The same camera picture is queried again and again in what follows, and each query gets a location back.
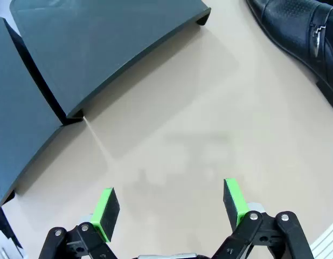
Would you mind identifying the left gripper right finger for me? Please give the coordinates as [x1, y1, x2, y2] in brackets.
[213, 178, 315, 259]

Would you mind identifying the black loafer with metal buckle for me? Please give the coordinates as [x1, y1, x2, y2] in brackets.
[246, 0, 333, 114]

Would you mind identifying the black floor box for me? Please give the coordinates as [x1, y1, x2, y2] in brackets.
[0, 207, 24, 250]

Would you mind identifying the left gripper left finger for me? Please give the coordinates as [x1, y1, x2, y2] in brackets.
[38, 187, 127, 259]

